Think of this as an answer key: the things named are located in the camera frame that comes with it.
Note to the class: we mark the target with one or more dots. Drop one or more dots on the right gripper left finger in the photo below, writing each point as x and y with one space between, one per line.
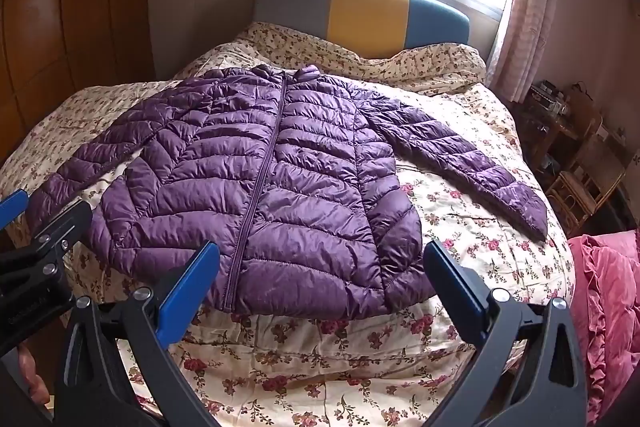
92 387

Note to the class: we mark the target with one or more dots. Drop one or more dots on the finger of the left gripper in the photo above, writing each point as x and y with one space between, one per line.
12 206
63 232

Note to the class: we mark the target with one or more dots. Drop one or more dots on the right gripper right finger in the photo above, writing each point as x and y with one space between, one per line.
550 386

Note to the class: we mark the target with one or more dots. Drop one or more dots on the purple quilted down jacket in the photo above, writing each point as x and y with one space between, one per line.
292 175

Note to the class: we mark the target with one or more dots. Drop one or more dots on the person's hand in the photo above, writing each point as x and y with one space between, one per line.
37 389

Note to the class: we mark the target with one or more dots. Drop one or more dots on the pink ruffled blanket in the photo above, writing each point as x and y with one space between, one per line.
605 312

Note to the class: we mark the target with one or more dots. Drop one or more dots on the floral quilt bedspread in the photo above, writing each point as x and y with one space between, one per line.
391 370

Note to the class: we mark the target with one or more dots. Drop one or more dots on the brown wooden wardrobe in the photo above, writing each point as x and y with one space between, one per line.
51 49

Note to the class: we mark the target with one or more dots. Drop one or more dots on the wooden bedside shelf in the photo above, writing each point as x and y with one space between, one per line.
578 162

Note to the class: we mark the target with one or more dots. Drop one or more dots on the small-floral pillow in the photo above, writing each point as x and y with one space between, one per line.
360 56

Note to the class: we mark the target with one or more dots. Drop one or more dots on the pink curtain right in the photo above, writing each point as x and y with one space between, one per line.
520 43

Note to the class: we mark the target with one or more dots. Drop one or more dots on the grey yellow blue headboard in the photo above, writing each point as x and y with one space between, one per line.
371 28

